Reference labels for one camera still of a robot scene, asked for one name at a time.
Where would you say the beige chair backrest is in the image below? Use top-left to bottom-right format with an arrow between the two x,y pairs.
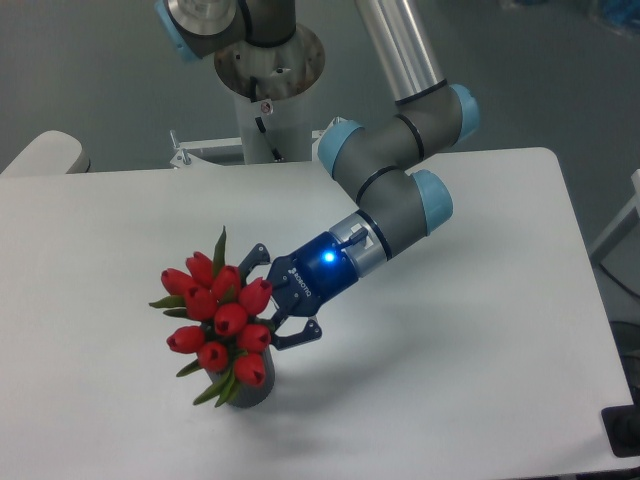
1,130 -> 91,178

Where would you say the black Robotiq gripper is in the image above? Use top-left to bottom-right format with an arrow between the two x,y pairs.
238,235 -> 359,350

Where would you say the red tulip bouquet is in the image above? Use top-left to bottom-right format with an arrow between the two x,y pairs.
149,232 -> 275,390

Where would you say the black pedestal cable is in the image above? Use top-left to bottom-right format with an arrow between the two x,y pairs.
248,75 -> 284,163

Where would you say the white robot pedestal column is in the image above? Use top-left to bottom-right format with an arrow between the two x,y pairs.
214,23 -> 327,165

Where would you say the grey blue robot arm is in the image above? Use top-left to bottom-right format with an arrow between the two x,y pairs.
155,1 -> 479,350

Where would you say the white pedestal base frame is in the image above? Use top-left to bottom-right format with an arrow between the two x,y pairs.
168,116 -> 351,170

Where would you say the black cable grommet box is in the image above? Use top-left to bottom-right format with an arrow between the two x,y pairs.
601,405 -> 639,458

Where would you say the white furniture frame right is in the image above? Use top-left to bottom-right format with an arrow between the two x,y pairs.
587,168 -> 640,302

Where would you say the dark grey ribbed vase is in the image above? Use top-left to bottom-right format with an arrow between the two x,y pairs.
193,323 -> 275,408

